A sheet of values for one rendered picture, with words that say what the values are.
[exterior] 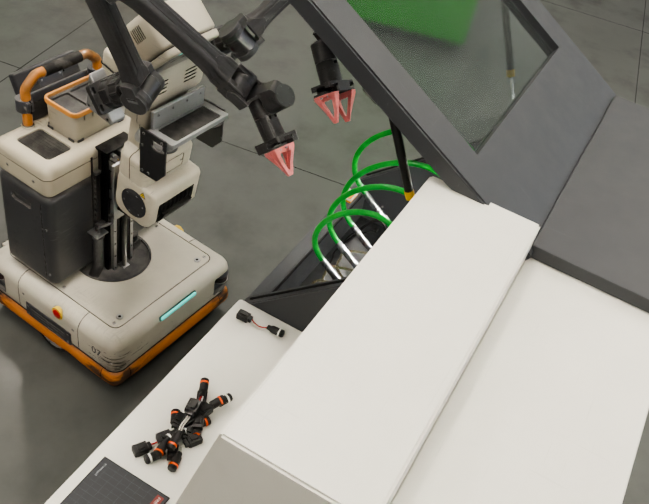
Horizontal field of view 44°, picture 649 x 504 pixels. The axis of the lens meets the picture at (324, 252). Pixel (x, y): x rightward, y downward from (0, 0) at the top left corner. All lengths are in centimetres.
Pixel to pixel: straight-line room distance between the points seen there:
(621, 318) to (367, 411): 59
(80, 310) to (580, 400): 195
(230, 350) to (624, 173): 95
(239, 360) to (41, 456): 118
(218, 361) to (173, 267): 123
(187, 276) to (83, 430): 65
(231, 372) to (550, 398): 78
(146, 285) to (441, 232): 175
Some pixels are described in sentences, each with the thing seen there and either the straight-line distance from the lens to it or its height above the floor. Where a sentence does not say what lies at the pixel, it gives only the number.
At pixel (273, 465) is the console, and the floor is 155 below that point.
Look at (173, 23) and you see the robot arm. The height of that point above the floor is 152.
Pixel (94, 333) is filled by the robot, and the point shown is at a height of 26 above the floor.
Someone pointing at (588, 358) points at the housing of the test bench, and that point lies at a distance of 140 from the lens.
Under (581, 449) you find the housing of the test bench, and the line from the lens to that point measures 127.
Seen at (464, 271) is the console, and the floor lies 155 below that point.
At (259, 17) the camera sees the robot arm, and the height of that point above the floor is 132.
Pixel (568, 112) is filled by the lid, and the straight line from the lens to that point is 189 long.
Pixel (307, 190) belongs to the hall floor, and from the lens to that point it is 392.
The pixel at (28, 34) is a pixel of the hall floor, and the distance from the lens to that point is 497.
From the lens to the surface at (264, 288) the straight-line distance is 204.
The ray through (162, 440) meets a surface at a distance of 169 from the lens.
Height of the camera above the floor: 240
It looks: 42 degrees down
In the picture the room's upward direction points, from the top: 13 degrees clockwise
